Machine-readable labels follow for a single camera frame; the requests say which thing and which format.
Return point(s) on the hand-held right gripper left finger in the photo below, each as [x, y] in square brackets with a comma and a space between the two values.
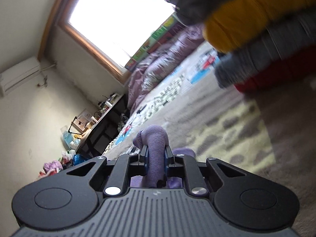
[147, 160]

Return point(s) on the row of small desk items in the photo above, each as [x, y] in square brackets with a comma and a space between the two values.
[103, 105]

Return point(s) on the grey cloth bundle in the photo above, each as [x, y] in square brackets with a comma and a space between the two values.
[123, 122]

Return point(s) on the white air conditioner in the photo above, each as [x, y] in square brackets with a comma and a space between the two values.
[19, 76]

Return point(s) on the cartoon printed blanket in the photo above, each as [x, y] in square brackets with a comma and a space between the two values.
[222, 128]

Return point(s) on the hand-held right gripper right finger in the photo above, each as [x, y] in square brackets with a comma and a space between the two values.
[165, 163]

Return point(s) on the yellow folded sweater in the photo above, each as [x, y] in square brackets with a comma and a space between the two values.
[246, 19]

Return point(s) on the blue plastic bag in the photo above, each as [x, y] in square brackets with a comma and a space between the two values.
[79, 159]

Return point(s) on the white wall socket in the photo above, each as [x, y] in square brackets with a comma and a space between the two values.
[44, 82]

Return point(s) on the purple floral quilt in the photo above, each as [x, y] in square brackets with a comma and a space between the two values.
[158, 69]

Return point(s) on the red patterned cloth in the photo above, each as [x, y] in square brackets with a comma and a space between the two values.
[45, 174]

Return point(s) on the white plastic bag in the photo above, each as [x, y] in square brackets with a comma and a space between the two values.
[67, 155]

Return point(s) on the dark desk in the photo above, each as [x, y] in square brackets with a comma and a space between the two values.
[103, 130]

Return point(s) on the purple padded cloth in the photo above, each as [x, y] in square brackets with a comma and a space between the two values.
[53, 165]

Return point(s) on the grey folded garment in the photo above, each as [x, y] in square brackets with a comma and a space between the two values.
[197, 2]

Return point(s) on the wooden framed window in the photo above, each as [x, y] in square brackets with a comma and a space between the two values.
[111, 17]

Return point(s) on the colourful alphabet headboard mat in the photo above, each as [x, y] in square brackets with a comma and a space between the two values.
[161, 29]

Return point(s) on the purple sweatshirt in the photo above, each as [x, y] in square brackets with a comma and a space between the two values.
[155, 148]

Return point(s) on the blue tissue pack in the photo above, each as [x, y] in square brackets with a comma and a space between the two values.
[69, 137]

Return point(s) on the red folded garment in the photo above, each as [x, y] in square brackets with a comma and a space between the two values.
[284, 76]

